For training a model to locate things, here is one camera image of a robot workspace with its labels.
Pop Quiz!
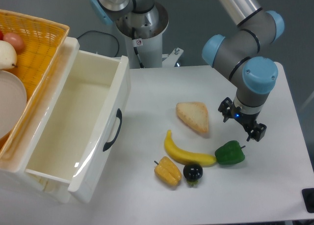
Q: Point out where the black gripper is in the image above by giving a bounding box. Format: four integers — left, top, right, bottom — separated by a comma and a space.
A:
218, 97, 267, 142

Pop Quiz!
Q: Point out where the green bell pepper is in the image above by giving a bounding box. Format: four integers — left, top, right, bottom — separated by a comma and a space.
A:
214, 141, 245, 165

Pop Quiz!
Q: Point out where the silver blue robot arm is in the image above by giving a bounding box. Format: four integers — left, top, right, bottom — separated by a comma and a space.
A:
90, 0, 285, 141

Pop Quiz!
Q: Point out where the triangular bread slice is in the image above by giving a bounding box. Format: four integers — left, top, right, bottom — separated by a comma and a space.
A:
176, 102, 209, 133

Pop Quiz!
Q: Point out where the yellow banana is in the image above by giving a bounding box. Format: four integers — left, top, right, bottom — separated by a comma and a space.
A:
164, 130, 216, 167

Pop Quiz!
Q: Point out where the dark purple mangosteen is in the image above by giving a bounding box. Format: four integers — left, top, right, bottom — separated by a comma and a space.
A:
183, 163, 203, 187

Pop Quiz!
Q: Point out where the yellow bell pepper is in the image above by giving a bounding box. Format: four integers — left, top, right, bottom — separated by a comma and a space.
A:
154, 156, 182, 187

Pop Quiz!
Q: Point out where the black object at table edge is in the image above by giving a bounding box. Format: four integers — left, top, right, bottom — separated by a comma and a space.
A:
301, 188, 314, 213

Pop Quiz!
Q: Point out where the white plastic drawer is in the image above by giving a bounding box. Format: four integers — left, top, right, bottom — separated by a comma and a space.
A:
26, 51, 131, 203

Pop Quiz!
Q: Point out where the orange woven basket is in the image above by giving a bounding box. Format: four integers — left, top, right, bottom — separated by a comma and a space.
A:
0, 9, 70, 155

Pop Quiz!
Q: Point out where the beige plate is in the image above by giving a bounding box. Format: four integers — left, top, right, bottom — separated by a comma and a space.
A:
0, 70, 27, 139

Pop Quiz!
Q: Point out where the white drawer cabinet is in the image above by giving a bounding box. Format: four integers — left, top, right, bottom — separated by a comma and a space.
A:
0, 36, 81, 203

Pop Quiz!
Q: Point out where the pink peach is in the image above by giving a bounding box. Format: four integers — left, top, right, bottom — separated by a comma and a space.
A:
3, 32, 25, 52

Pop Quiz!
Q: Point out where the white pear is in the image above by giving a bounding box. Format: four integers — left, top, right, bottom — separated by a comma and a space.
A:
0, 40, 17, 70

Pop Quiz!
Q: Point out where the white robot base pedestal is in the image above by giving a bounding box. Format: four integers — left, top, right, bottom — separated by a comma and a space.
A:
116, 2, 183, 69

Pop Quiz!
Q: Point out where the black drawer handle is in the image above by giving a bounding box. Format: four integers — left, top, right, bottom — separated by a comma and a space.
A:
103, 108, 123, 152

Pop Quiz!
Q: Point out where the black cable on floor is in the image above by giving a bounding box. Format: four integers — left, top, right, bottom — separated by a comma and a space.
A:
76, 30, 120, 56

